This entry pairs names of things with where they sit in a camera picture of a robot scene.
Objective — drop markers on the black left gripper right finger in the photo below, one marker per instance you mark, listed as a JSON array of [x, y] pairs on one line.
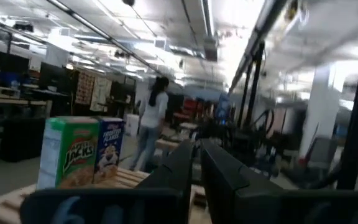
[[228, 199]]

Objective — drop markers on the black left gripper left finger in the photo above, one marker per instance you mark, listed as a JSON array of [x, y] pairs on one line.
[[166, 199]]

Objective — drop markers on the blue Frosted Flakes cereal box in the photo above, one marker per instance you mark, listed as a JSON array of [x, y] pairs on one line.
[[109, 149]]

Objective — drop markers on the green Apple Jacks cereal box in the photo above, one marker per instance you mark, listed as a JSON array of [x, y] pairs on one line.
[[73, 152]]

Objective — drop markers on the person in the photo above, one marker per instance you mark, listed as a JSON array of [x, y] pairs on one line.
[[152, 115]]

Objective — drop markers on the blue banner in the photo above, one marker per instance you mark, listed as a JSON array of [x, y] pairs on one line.
[[222, 109]]

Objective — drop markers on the white hanging cloth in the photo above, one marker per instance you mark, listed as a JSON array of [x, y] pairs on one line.
[[99, 93]]

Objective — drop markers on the patterned hanging cloth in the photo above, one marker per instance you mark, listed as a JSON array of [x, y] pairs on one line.
[[84, 88]]

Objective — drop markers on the black cabinet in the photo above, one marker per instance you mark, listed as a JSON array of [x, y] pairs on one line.
[[22, 140]]

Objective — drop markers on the black rig post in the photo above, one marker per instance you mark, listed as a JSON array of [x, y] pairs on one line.
[[357, 109]]

